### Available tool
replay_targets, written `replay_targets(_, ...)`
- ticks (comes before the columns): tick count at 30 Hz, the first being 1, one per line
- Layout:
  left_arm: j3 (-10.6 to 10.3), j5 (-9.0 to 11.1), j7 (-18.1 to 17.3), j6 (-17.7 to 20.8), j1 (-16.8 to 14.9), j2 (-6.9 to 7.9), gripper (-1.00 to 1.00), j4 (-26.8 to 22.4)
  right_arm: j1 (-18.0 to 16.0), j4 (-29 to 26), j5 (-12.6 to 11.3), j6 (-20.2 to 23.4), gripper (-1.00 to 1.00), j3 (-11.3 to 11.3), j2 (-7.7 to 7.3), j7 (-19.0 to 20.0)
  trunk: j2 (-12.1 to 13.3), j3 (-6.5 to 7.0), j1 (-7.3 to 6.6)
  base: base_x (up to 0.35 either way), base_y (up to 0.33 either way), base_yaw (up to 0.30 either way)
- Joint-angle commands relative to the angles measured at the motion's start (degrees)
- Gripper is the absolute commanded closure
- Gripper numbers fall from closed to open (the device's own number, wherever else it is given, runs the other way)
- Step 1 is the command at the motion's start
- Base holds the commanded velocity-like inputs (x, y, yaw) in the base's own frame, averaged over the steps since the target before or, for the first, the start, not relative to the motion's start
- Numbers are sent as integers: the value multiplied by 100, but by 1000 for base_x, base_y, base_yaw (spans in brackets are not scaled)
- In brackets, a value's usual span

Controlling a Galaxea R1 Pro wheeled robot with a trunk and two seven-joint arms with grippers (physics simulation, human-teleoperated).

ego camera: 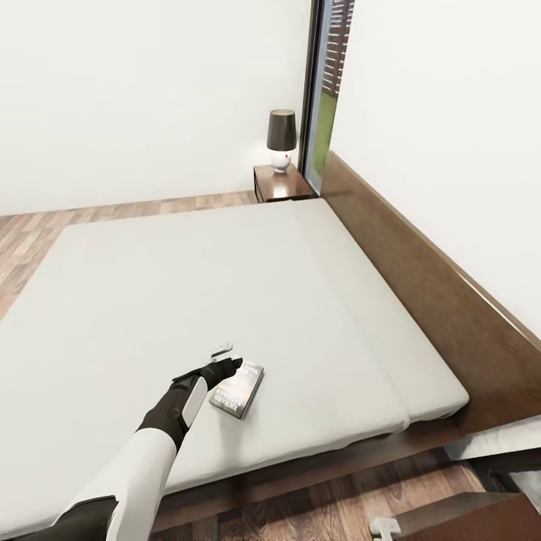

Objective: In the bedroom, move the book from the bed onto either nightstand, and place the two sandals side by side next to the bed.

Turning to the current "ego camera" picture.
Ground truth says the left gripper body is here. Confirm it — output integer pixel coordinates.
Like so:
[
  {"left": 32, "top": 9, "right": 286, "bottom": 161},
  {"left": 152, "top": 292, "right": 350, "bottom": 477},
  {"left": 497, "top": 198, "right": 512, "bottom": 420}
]
[{"left": 202, "top": 358, "right": 237, "bottom": 388}]

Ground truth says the hardback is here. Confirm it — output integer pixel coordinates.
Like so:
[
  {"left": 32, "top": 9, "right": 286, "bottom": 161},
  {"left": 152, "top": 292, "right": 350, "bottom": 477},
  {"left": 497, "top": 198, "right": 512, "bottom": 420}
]
[{"left": 209, "top": 358, "right": 264, "bottom": 419}]

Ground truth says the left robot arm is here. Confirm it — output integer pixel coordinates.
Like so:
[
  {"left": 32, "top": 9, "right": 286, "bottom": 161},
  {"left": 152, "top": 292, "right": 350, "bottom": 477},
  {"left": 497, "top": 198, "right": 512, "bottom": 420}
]
[{"left": 17, "top": 342, "right": 243, "bottom": 541}]

